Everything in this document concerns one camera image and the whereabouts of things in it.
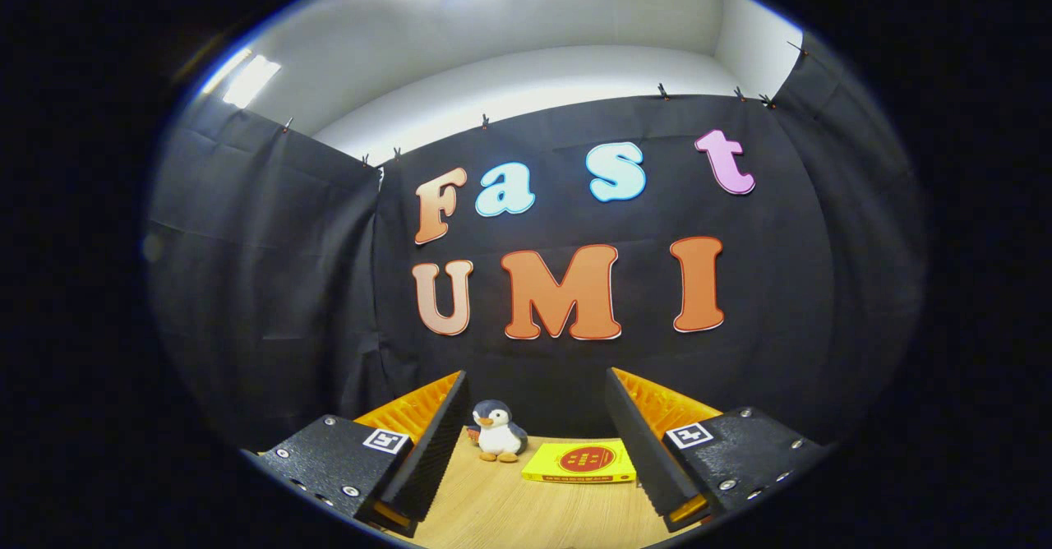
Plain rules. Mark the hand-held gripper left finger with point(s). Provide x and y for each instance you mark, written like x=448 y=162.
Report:
x=431 y=450

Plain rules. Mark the ceiling light panel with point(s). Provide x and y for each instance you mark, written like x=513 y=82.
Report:
x=251 y=80

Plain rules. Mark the yellow book with red circle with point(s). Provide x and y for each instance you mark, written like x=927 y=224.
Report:
x=579 y=460

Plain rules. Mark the penguin plush toy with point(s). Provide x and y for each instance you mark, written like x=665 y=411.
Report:
x=497 y=435

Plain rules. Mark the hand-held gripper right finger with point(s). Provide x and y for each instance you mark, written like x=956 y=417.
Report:
x=641 y=450

